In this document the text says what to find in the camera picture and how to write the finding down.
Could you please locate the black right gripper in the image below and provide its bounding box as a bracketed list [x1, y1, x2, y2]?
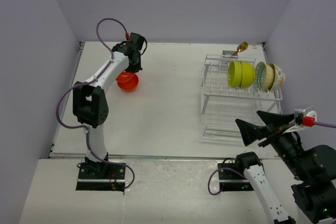
[236, 108, 310, 177]

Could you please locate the orange bowl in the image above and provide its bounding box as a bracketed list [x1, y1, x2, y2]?
[116, 71, 138, 83]
[117, 75, 139, 92]

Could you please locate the green bowl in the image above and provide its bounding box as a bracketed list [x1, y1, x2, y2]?
[227, 61, 243, 88]
[240, 61, 255, 89]

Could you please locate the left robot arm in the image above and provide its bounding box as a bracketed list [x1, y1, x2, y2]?
[72, 33, 148, 178]

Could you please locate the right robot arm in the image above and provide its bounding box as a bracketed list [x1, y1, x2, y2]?
[234, 106, 335, 223]

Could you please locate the teal patterned white bowl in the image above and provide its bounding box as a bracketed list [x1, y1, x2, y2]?
[254, 62, 275, 91]

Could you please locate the yellow floral white bowl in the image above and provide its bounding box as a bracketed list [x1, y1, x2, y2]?
[268, 62, 286, 91]

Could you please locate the gold spoon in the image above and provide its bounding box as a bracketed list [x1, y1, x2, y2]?
[231, 41, 249, 56]

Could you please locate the white wire dish rack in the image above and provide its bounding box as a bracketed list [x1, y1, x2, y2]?
[201, 55, 282, 138]

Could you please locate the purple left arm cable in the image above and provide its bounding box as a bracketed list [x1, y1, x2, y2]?
[56, 18, 136, 189]

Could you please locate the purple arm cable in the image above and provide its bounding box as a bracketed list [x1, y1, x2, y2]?
[207, 167, 246, 196]
[56, 18, 136, 189]

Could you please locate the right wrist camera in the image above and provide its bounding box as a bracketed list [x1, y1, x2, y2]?
[285, 105, 317, 133]

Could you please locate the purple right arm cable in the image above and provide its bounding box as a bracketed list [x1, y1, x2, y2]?
[207, 167, 246, 196]

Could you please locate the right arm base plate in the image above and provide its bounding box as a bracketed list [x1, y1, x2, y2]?
[217, 158, 253, 192]

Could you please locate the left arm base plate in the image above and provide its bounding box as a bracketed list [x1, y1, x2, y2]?
[76, 160, 125, 192]

